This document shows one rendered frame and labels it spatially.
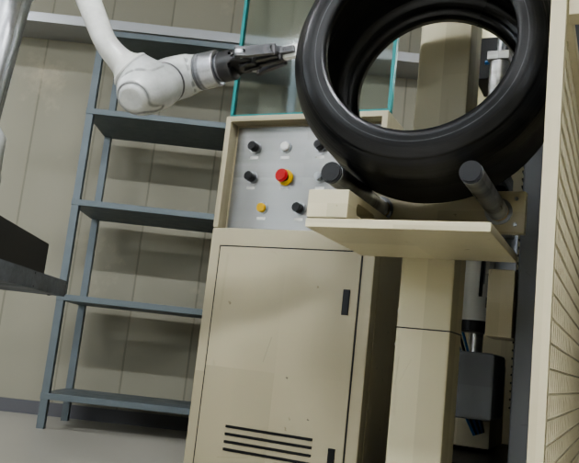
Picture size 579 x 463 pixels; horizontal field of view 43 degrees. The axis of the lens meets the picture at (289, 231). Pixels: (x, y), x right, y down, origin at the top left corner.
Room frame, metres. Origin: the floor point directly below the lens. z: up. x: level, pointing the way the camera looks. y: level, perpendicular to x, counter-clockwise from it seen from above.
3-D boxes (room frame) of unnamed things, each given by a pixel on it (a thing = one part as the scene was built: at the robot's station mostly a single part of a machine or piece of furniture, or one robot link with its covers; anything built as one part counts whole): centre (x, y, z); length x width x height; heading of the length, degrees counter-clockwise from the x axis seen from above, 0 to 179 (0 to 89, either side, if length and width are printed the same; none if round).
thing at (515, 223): (1.71, -0.35, 0.90); 0.40 x 0.03 x 0.10; 65
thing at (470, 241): (1.55, -0.27, 0.80); 0.37 x 0.36 x 0.02; 65
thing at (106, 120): (4.29, 0.64, 1.13); 1.18 x 0.50 x 2.26; 90
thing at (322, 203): (1.61, -0.15, 0.83); 0.36 x 0.09 x 0.06; 155
